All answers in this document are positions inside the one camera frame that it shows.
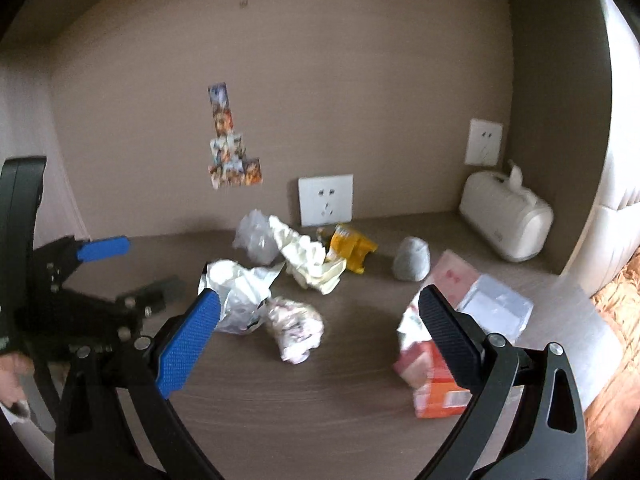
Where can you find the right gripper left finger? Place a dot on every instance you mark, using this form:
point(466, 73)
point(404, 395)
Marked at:
point(116, 420)

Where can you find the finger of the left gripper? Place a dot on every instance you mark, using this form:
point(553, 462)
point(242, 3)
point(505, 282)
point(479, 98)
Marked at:
point(95, 250)

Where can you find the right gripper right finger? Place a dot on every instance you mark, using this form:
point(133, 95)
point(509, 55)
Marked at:
point(547, 437)

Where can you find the clear plastic bag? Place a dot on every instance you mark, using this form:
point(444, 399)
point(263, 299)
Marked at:
point(254, 235)

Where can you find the cream paper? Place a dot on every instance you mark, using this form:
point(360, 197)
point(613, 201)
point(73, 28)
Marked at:
point(307, 261)

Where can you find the red white plastic package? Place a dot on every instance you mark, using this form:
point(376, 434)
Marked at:
point(454, 277)

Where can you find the pink foil wrapper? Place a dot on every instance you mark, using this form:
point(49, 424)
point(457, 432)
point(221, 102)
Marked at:
point(297, 328)

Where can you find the yellow snack wrapper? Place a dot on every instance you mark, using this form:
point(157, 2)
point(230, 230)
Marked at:
point(344, 242)

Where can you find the person left hand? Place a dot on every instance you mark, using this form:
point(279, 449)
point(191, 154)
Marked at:
point(14, 366)

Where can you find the orange bed cover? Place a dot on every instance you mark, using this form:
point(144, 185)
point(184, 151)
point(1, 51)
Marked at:
point(612, 412)

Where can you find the white tissue pack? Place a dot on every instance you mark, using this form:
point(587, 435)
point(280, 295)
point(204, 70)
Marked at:
point(496, 308)

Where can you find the beige padded headboard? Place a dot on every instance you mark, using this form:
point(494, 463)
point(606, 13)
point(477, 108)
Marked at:
point(612, 236)

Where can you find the white tissue dispenser box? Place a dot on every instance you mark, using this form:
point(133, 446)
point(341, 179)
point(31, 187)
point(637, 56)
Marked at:
point(510, 217)

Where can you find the colourful wall stickers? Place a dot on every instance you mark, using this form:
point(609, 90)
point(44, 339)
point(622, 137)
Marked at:
point(231, 165)

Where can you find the white wall socket back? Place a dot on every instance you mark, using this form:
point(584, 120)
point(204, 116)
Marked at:
point(325, 200)

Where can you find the white wall socket side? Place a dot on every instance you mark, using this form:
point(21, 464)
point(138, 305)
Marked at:
point(484, 143)

